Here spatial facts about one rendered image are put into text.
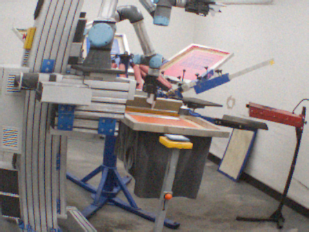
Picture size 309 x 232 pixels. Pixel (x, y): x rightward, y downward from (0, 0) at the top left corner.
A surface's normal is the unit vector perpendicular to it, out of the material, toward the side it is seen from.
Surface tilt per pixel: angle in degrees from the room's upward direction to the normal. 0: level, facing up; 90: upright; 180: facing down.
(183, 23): 90
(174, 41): 90
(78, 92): 90
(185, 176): 91
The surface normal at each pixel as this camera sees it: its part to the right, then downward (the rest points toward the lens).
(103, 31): 0.00, 0.27
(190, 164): 0.32, 0.19
